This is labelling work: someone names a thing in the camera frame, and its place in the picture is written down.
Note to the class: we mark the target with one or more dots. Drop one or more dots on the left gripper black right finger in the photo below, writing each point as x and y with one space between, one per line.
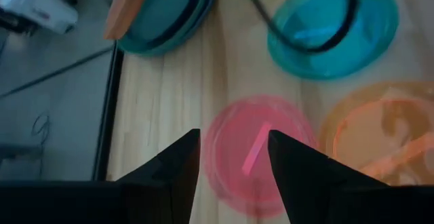
315 190

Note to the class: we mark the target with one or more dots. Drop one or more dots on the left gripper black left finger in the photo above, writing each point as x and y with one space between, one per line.
169 190

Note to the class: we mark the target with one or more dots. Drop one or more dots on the transparent pink plastic plate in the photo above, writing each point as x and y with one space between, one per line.
230 169

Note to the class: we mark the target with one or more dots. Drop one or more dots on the transparent orange plastic plate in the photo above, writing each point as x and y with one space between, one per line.
373 139

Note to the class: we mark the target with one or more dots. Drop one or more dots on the transparent teal plastic plate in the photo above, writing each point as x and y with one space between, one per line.
373 40

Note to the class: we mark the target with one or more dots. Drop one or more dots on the opaque dark blue plate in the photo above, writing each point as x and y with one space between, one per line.
162 10

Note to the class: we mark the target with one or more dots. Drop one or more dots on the opaque orange plastic plate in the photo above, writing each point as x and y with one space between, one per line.
127 6

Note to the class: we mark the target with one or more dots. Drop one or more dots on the opaque teal plastic plate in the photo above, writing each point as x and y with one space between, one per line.
207 10

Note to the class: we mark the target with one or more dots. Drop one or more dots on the white device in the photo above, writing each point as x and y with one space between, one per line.
37 3

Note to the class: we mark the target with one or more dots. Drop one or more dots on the black aluminium table frame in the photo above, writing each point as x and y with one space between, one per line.
108 108

